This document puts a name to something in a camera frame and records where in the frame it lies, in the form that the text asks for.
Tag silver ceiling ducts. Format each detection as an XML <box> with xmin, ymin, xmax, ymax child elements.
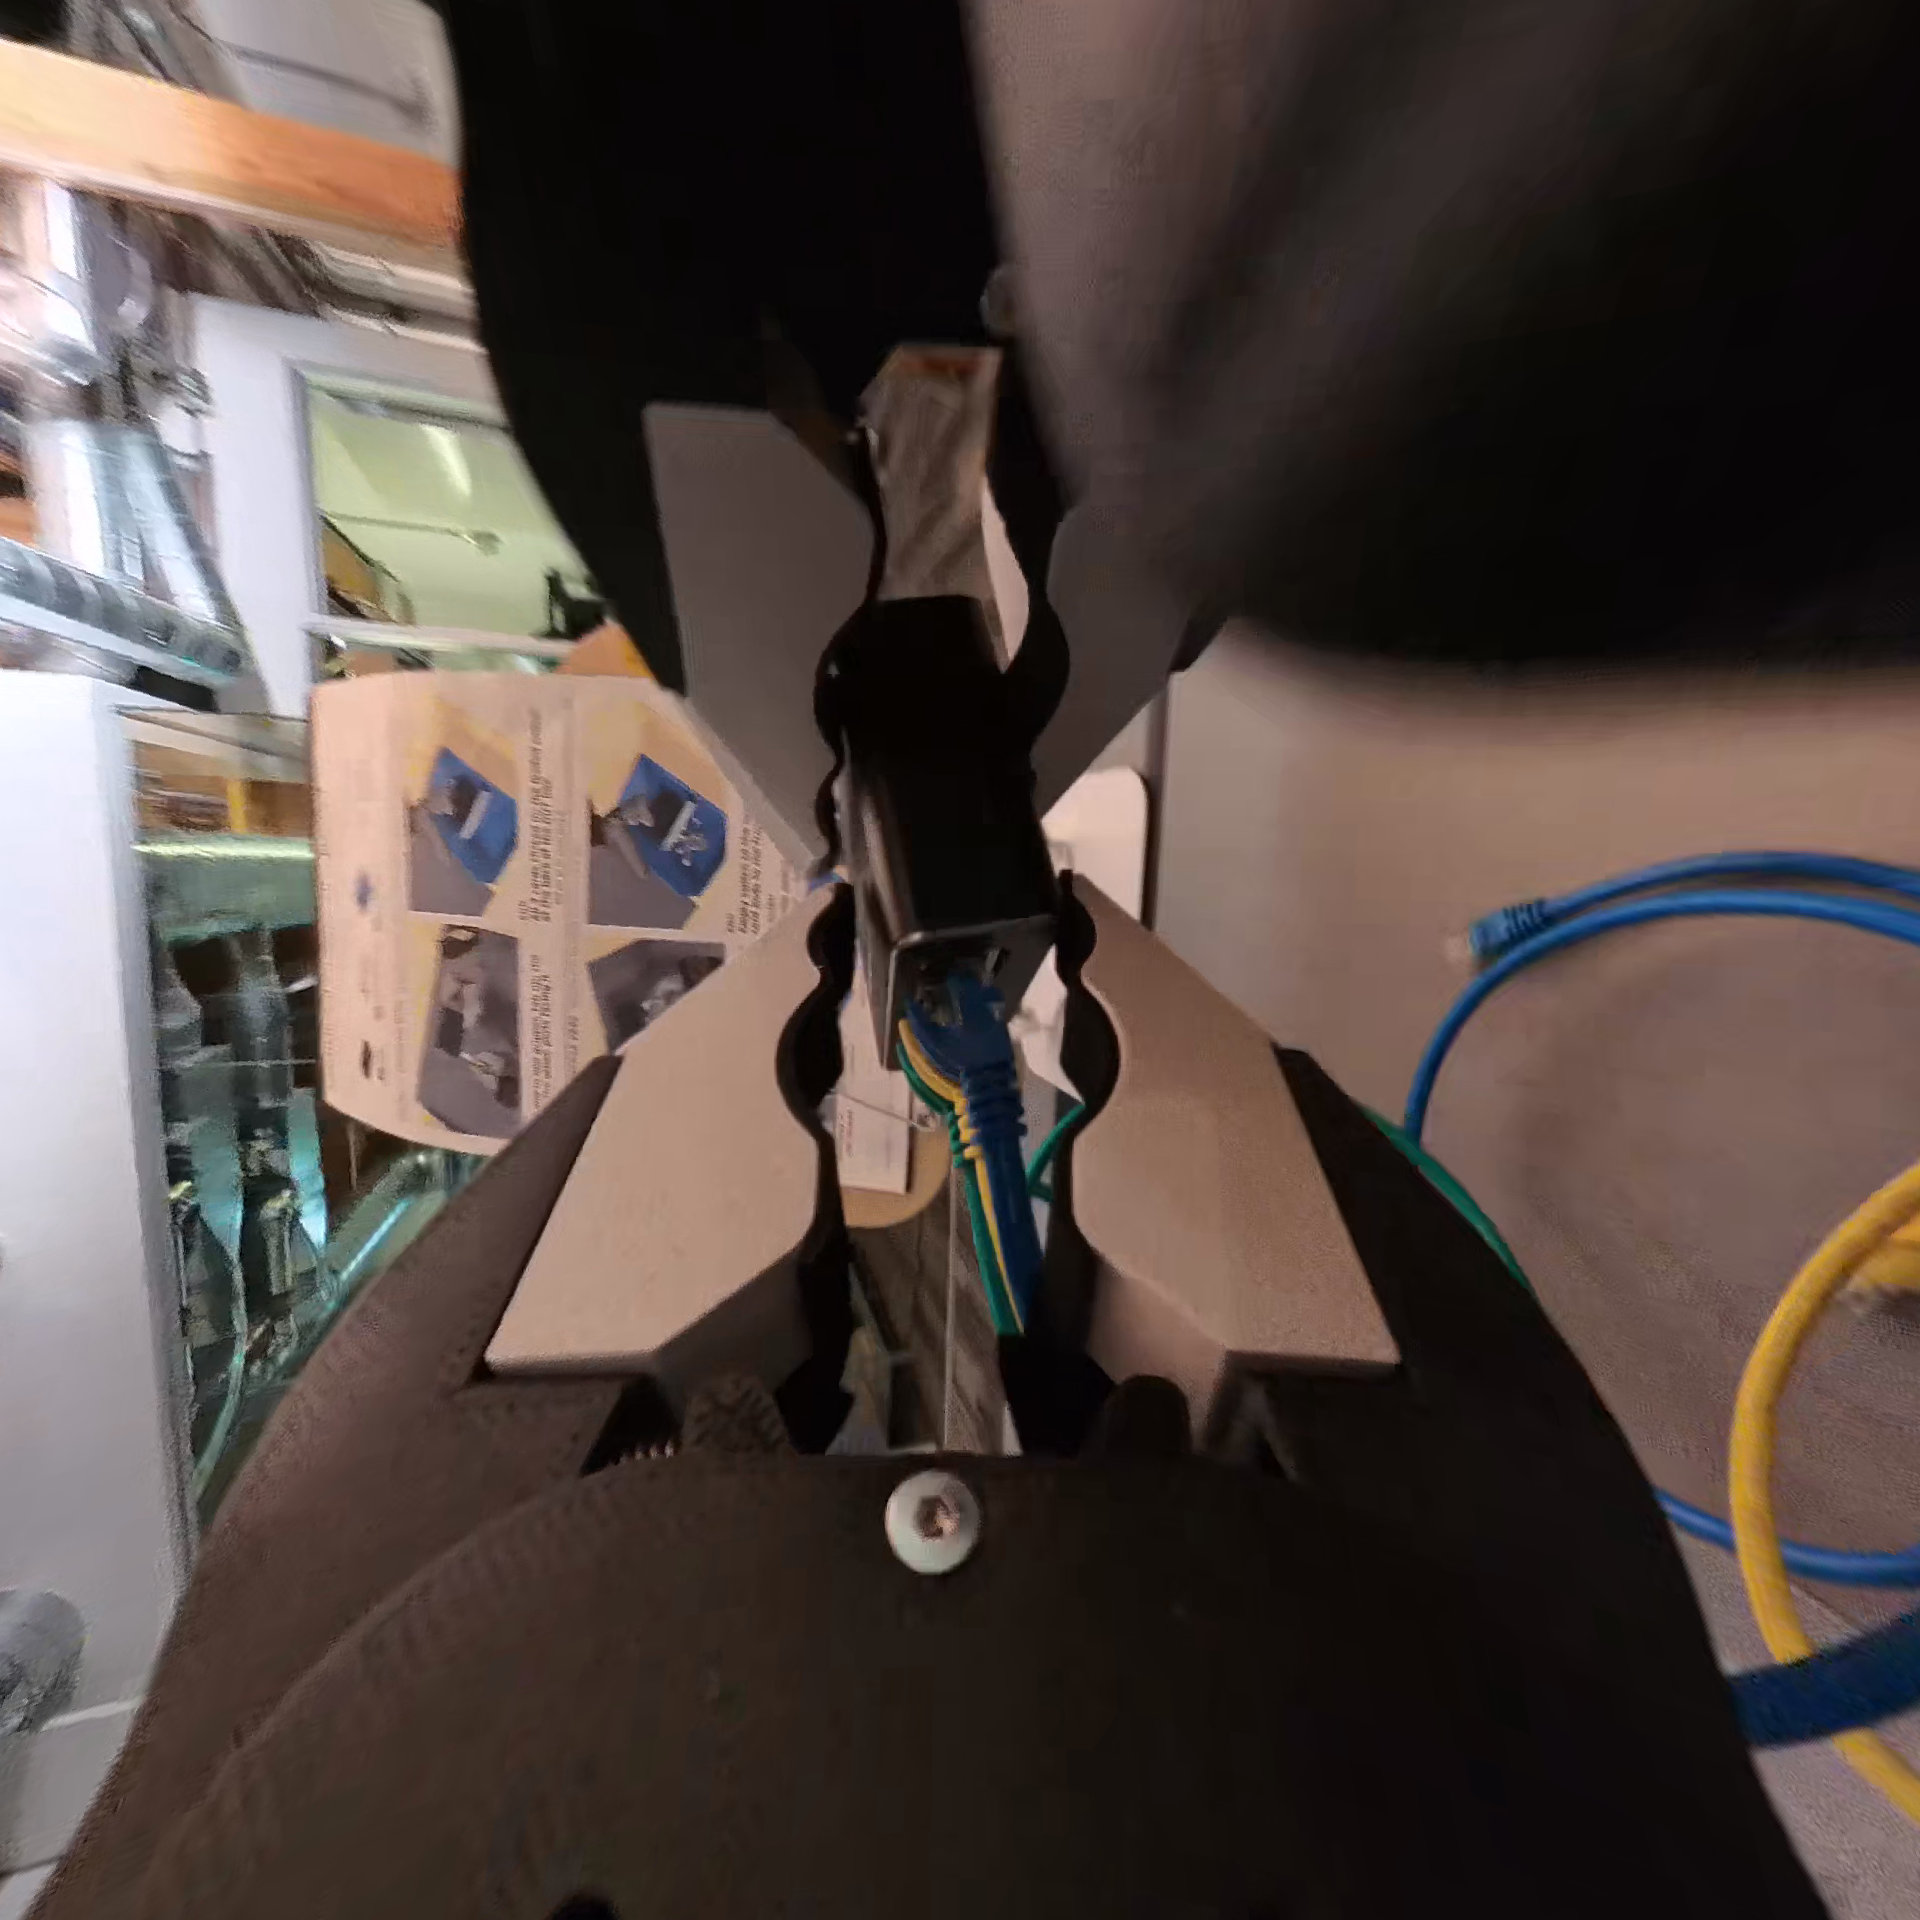
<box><xmin>0</xmin><ymin>181</ymin><xmax>255</xmax><ymax>682</ymax></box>

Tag wooden ceiling beam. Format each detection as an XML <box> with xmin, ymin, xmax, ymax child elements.
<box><xmin>0</xmin><ymin>36</ymin><xmax>463</xmax><ymax>254</ymax></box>

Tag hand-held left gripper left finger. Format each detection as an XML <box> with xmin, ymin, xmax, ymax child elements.
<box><xmin>482</xmin><ymin>878</ymin><xmax>859</xmax><ymax>1454</ymax></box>

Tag blue ethernet cable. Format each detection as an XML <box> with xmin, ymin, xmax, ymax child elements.
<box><xmin>895</xmin><ymin>853</ymin><xmax>1920</xmax><ymax>1749</ymax></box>

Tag wooden backing board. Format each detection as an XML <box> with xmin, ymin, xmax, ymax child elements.
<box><xmin>557</xmin><ymin>614</ymin><xmax>670</xmax><ymax>698</ymax></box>

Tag grey metal pipe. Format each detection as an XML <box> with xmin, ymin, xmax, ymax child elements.
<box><xmin>0</xmin><ymin>1586</ymin><xmax>89</xmax><ymax>1742</ymax></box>

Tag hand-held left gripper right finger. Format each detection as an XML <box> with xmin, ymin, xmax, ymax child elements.
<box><xmin>997</xmin><ymin>871</ymin><xmax>1403</xmax><ymax>1455</ymax></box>

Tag yellow ethernet cable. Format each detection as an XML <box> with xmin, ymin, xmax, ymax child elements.
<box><xmin>895</xmin><ymin>1020</ymin><xmax>1920</xmax><ymax>1824</ymax></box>

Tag green ethernet cable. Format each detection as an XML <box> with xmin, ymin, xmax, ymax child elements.
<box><xmin>959</xmin><ymin>1102</ymin><xmax>1537</xmax><ymax>1336</ymax></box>

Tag printed instruction sheet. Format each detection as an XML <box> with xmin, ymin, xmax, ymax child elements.
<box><xmin>307</xmin><ymin>666</ymin><xmax>825</xmax><ymax>1161</ymax></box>

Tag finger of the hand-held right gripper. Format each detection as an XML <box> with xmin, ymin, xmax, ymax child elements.
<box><xmin>643</xmin><ymin>402</ymin><xmax>886</xmax><ymax>886</ymax></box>
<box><xmin>997</xmin><ymin>502</ymin><xmax>1221</xmax><ymax>810</ymax></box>

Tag black network switch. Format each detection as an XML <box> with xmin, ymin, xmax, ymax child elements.
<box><xmin>829</xmin><ymin>597</ymin><xmax>1061</xmax><ymax>1069</ymax></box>

